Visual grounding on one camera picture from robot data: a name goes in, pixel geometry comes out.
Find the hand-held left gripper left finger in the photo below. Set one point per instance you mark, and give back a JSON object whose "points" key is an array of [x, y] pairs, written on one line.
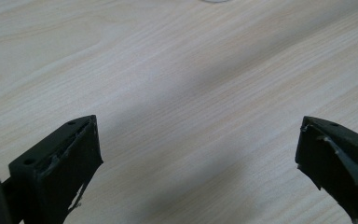
{"points": [[59, 168]]}

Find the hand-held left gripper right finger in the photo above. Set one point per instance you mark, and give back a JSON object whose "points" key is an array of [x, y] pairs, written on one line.
{"points": [[338, 161]]}

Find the translucent plastic storage container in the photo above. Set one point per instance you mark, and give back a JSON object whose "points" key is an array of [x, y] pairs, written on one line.
{"points": [[215, 1]]}

